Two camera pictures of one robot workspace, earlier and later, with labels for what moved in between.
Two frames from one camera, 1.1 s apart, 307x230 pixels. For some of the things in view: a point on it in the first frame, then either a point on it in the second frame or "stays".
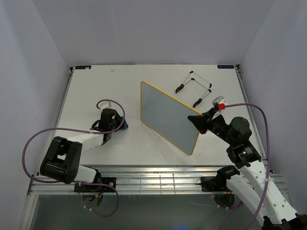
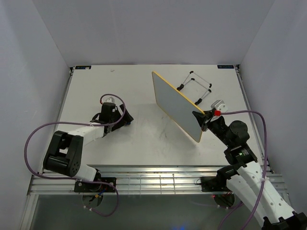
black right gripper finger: x=199 y=121 stays
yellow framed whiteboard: x=169 y=117 to x=178 y=104
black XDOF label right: x=225 y=66 stays
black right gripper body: x=217 y=126 stays
